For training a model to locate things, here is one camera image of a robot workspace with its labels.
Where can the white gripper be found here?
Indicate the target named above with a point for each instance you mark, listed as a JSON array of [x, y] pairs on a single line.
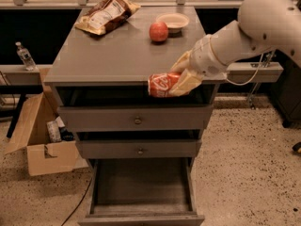
[[203, 57]]

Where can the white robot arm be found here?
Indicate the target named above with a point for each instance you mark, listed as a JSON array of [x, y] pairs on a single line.
[[261, 26]]

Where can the grey top drawer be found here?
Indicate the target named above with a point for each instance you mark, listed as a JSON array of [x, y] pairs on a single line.
[[109, 119]]

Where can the grey drawer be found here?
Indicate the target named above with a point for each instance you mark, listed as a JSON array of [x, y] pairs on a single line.
[[109, 119], [142, 192], [104, 149]]

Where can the grey drawer cabinet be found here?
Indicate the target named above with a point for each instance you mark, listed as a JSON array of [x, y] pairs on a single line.
[[113, 71]]

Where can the grey middle drawer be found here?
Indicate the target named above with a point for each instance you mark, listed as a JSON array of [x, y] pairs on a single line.
[[104, 149]]

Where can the grey bottom drawer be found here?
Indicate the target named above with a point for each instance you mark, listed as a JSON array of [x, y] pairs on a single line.
[[142, 192]]

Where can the white can in box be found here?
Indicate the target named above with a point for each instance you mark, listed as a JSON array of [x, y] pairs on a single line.
[[53, 131]]

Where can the red apple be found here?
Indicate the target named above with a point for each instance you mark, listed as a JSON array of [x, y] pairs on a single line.
[[158, 31]]

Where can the white bowl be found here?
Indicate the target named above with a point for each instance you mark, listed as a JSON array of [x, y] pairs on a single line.
[[175, 22]]

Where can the metal stand pole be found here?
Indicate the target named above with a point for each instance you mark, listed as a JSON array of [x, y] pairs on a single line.
[[264, 62]]

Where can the brown chip bag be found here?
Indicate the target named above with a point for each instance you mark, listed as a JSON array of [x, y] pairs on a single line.
[[106, 16]]

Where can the dark bottle in box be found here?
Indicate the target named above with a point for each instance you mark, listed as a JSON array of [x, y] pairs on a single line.
[[64, 133]]

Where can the clear water bottle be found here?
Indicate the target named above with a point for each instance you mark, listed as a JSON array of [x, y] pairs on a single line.
[[25, 57]]

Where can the cardboard box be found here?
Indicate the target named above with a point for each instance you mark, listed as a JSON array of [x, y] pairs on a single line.
[[31, 134]]

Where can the black table leg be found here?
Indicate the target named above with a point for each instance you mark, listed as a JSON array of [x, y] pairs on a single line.
[[16, 115]]

